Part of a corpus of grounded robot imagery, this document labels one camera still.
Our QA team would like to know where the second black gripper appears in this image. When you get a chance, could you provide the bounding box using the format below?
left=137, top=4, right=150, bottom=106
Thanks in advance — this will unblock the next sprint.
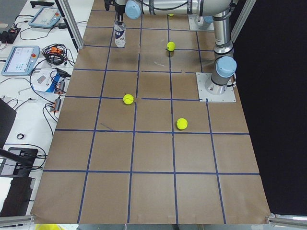
left=104, top=0, right=127, bottom=26

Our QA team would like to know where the clear tennis ball can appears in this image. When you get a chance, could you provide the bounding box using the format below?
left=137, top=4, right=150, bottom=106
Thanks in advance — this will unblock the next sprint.
left=114, top=21, right=126, bottom=48

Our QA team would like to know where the tennis ball near arm base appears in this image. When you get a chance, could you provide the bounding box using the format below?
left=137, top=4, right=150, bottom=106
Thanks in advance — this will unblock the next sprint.
left=166, top=41, right=176, bottom=52

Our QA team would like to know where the tennis ball mid table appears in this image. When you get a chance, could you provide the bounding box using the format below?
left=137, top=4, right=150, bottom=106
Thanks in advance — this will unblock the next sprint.
left=123, top=94, right=134, bottom=105

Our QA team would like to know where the far teach pendant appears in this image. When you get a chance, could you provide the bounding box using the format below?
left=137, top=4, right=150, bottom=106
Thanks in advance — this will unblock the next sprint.
left=28, top=7, right=61, bottom=29

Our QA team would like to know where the teach pendant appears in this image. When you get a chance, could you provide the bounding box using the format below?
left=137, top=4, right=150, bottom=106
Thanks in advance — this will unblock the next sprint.
left=28, top=7, right=61, bottom=29
left=1, top=46, right=40, bottom=76

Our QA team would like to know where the white blue box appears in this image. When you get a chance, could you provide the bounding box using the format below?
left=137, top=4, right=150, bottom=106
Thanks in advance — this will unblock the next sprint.
left=31, top=68, right=61, bottom=92

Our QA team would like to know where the near teach pendant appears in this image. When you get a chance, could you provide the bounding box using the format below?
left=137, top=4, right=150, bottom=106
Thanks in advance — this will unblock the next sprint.
left=1, top=46, right=40, bottom=76

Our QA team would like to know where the brown gridded paper mat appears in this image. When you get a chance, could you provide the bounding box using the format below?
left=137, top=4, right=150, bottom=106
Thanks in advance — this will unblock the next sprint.
left=32, top=0, right=270, bottom=224

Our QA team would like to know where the black monitor stand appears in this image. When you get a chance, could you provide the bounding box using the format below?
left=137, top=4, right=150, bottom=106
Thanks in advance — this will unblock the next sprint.
left=0, top=100, right=38, bottom=177

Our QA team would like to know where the aluminium frame post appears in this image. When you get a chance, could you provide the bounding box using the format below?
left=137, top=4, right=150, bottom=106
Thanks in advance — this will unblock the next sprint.
left=55, top=0, right=84, bottom=52

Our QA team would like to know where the black coiled cable bundle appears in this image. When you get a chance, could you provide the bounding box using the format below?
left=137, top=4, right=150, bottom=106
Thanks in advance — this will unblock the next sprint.
left=42, top=43, right=75, bottom=67

